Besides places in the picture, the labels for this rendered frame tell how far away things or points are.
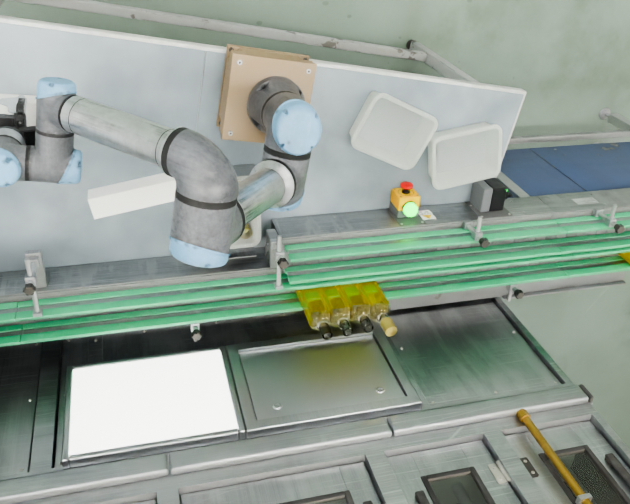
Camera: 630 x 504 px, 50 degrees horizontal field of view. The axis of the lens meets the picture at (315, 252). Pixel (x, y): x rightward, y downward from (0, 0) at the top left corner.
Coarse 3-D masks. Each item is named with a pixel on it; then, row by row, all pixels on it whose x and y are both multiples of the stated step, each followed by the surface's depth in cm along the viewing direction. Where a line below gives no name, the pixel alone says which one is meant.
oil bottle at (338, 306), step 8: (320, 288) 197; (328, 288) 196; (336, 288) 196; (328, 296) 193; (336, 296) 193; (328, 304) 190; (336, 304) 190; (344, 304) 190; (336, 312) 187; (344, 312) 187; (336, 320) 187
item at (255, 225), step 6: (240, 180) 185; (258, 216) 193; (252, 222) 199; (258, 222) 194; (252, 228) 200; (258, 228) 195; (252, 234) 199; (258, 234) 196; (240, 240) 198; (246, 240) 198; (252, 240) 198; (258, 240) 197; (234, 246) 196; (240, 246) 196; (246, 246) 197; (252, 246) 197
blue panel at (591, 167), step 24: (600, 144) 274; (624, 144) 275; (504, 168) 249; (528, 168) 250; (552, 168) 251; (576, 168) 252; (600, 168) 253; (624, 168) 254; (528, 192) 232; (552, 192) 233
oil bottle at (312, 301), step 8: (312, 288) 196; (304, 296) 193; (312, 296) 193; (320, 296) 193; (304, 304) 193; (312, 304) 189; (320, 304) 189; (304, 312) 194; (312, 312) 186; (320, 312) 186; (328, 312) 187; (312, 320) 186; (320, 320) 185; (328, 320) 186; (312, 328) 188
